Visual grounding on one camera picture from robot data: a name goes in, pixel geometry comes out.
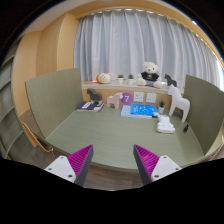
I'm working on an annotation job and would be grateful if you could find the white bear-shaped power strip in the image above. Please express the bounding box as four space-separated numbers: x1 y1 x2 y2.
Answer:
155 114 176 135

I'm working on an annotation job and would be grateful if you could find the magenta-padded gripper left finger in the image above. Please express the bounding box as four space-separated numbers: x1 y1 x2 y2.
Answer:
43 144 95 187

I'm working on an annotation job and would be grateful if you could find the wooden chair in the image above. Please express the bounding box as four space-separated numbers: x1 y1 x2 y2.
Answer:
19 119 56 156

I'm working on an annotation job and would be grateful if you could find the grey shelf unit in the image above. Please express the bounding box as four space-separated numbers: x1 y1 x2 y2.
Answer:
0 39 34 161

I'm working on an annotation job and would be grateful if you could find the light blue book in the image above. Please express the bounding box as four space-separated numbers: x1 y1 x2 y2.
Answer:
120 105 158 119

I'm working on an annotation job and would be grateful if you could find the dark navy book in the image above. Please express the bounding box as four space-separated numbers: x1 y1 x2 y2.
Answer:
76 100 105 113

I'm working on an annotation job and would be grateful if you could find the black horse figurine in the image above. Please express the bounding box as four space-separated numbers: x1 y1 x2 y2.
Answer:
164 73 178 88

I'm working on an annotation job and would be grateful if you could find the small plant in white pot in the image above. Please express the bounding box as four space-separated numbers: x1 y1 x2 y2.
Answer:
157 100 166 114

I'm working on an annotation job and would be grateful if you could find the grey-white curtain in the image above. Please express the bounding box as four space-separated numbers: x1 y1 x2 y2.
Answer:
73 8 223 92

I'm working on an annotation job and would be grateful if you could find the purple round number disc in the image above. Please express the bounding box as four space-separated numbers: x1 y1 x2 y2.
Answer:
120 92 134 106

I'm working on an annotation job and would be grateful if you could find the dark grey horse figurine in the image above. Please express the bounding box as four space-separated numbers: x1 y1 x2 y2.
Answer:
86 87 104 104

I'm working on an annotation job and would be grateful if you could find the green partition panel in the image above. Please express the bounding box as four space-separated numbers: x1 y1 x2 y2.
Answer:
24 67 84 139
182 74 224 156

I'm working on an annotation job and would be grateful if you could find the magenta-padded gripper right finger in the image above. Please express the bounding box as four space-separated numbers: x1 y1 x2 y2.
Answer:
132 144 183 186

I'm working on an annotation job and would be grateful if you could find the cream teddy bear black shirt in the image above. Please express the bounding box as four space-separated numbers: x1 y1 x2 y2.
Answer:
136 61 164 89

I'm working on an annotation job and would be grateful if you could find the white wall socket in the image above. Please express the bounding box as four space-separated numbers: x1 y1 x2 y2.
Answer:
145 92 157 104
133 91 145 103

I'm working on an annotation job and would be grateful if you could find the orange and cream plush toy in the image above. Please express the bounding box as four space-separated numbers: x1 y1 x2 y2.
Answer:
95 72 114 85

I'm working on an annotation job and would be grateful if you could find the pink horse figurine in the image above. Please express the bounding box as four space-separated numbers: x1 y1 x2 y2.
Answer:
106 92 124 110

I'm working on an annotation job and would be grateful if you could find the large white horse figurine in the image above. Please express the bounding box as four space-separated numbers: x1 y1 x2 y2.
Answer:
167 83 191 123

